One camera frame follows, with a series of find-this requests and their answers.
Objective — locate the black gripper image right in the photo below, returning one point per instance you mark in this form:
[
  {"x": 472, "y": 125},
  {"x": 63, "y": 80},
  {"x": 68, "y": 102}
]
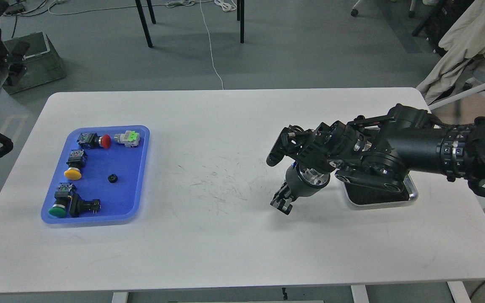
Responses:
[{"x": 299, "y": 182}]

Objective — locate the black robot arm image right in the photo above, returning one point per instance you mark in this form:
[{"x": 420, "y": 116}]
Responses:
[{"x": 373, "y": 156}]

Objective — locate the silver metal tray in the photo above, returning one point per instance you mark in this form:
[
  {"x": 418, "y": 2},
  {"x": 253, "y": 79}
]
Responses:
[{"x": 366, "y": 198}]

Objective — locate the blue plastic tray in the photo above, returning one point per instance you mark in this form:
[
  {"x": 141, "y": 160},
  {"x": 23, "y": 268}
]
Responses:
[{"x": 120, "y": 200}]

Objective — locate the grey plastic crate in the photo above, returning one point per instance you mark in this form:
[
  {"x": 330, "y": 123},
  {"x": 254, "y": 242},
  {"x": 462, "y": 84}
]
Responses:
[{"x": 42, "y": 61}]

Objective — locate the grey green connector block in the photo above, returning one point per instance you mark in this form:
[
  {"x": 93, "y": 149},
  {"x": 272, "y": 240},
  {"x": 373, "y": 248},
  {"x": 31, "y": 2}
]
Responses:
[{"x": 129, "y": 138}]

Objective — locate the black table leg front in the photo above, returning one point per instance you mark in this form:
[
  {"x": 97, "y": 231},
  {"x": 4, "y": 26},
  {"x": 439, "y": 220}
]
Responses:
[{"x": 143, "y": 22}]

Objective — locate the black table leg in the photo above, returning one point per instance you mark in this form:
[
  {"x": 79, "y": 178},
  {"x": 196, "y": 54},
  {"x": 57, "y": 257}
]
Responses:
[
  {"x": 241, "y": 18},
  {"x": 151, "y": 11},
  {"x": 143, "y": 22}
]

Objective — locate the black table leg rear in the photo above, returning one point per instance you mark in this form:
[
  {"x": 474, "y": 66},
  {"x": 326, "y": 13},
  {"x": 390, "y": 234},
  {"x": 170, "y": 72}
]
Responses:
[{"x": 151, "y": 11}]

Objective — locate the black table leg right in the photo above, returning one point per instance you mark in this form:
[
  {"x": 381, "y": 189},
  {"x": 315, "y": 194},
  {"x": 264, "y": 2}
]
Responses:
[{"x": 241, "y": 18}]

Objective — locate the beige cloth on chair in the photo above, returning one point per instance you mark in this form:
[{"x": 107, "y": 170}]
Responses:
[{"x": 463, "y": 41}]

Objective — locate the red push button switch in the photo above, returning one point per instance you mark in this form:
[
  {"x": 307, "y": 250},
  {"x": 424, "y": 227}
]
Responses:
[{"x": 94, "y": 141}]

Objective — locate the yellow push button switch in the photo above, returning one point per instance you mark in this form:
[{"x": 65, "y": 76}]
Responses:
[{"x": 76, "y": 161}]

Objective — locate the green push button switch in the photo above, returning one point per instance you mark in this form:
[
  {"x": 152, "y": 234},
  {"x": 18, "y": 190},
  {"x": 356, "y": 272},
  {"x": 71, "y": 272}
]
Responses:
[{"x": 63, "y": 197}]

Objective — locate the black switch module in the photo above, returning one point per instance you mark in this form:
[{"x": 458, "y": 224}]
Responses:
[{"x": 79, "y": 205}]

